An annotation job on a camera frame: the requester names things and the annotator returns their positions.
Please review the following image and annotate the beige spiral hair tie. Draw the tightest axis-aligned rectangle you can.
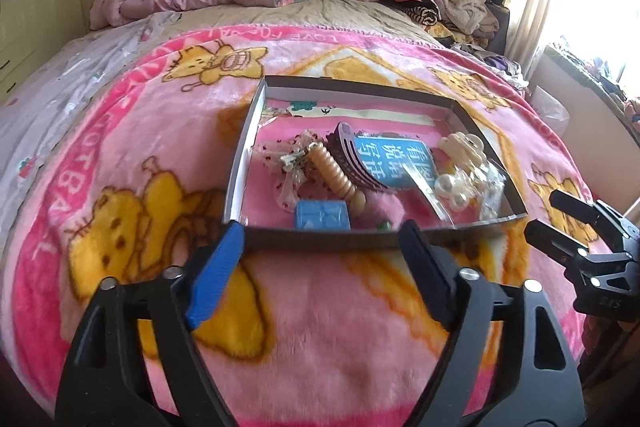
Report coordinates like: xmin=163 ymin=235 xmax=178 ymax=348
xmin=305 ymin=142 xmax=368 ymax=216

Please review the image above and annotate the blue chinese text card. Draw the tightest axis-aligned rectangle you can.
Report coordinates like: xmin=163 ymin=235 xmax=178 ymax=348
xmin=355 ymin=135 xmax=437 ymax=190

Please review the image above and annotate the large pearl hair clip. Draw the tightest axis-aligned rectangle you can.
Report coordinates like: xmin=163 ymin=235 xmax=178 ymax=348
xmin=434 ymin=167 xmax=490 ymax=212

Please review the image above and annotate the pink fluffy pompom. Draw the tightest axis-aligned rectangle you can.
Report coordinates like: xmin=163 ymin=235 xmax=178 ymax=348
xmin=354 ymin=193 xmax=426 ymax=230

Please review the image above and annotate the small blue box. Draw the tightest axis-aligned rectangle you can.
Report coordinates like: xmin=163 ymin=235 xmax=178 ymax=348
xmin=294 ymin=200 xmax=350 ymax=231

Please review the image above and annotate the pink cartoon bear blanket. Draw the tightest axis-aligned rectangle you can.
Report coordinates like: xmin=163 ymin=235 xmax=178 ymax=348
xmin=1 ymin=24 xmax=600 ymax=426

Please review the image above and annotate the shallow grey cardboard box tray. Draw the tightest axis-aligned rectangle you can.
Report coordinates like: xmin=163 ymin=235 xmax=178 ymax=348
xmin=222 ymin=76 xmax=508 ymax=251

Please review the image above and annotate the maroon banana hair clip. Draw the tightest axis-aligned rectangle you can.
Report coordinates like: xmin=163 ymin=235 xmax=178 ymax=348
xmin=326 ymin=121 xmax=394 ymax=193

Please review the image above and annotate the white paper shopping bag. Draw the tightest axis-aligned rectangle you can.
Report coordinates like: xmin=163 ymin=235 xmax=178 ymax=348
xmin=529 ymin=87 xmax=570 ymax=136

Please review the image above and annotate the dotted sheer bow hair clip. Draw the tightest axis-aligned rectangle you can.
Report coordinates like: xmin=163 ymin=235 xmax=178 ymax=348
xmin=253 ymin=130 xmax=319 ymax=212

